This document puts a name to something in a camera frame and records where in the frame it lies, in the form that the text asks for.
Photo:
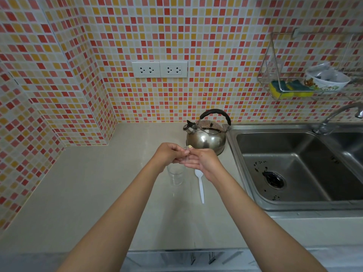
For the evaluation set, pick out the person's right hand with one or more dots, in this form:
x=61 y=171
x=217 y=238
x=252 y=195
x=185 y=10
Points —
x=205 y=164

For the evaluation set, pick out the person's left hand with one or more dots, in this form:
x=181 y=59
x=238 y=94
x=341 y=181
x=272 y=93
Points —
x=164 y=154

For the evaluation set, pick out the person's right thumb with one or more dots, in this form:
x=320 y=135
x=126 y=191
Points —
x=196 y=151

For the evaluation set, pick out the person's left fingers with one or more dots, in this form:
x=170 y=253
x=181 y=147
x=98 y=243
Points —
x=178 y=152

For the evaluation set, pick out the small clear sachet yellow tip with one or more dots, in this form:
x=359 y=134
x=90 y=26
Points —
x=188 y=150

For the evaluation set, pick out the person's left forearm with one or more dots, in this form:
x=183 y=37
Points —
x=119 y=218

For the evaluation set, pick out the person's right forearm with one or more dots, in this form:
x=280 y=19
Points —
x=255 y=223

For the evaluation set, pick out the clear drinking glass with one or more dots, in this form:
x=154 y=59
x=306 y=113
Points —
x=175 y=175

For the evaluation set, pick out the white plastic spoon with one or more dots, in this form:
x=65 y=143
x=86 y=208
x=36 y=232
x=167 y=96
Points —
x=200 y=186

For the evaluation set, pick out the black sink drain strainer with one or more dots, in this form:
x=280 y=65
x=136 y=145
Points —
x=273 y=179

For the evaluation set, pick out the stainless steel double sink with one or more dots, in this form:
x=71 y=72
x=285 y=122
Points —
x=295 y=167

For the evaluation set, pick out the yellow green dish sponge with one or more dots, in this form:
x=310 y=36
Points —
x=299 y=88
x=276 y=89

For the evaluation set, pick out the chrome sink faucet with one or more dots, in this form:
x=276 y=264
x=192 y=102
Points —
x=329 y=118

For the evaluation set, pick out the white cartoon print bowl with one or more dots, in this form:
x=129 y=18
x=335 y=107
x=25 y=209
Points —
x=326 y=83

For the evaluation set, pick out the white packets in bowl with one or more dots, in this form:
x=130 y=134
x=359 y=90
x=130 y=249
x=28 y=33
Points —
x=323 y=71

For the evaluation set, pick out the white double wall outlet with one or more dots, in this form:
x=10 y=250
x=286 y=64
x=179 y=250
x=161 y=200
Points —
x=146 y=69
x=173 y=69

